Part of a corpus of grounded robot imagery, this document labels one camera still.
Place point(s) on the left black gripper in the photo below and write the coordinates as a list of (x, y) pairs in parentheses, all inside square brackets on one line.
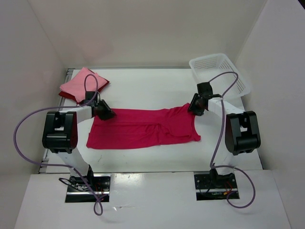
[(105, 110)]

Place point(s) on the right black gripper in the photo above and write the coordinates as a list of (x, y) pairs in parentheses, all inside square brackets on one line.
[(195, 105)]

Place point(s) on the magenta t-shirt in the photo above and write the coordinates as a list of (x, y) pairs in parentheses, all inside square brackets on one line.
[(133, 129)]

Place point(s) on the light pink t-shirt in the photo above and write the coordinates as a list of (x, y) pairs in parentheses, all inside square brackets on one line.
[(76, 85)]

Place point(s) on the dark red t-shirt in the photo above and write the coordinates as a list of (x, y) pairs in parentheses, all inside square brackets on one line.
[(71, 97)]

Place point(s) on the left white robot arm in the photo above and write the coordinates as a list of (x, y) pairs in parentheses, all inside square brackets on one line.
[(60, 134)]

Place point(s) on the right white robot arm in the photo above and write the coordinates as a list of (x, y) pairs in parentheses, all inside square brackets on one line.
[(239, 128)]

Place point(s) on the white plastic basket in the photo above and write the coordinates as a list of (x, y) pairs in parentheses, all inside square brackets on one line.
[(222, 75)]

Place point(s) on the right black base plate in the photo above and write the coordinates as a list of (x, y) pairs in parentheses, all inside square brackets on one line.
[(212, 186)]

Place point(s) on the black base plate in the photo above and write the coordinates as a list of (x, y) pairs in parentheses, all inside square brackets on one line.
[(212, 186), (78, 192)]

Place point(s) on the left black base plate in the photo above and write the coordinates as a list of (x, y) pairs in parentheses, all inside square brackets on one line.
[(78, 192)]

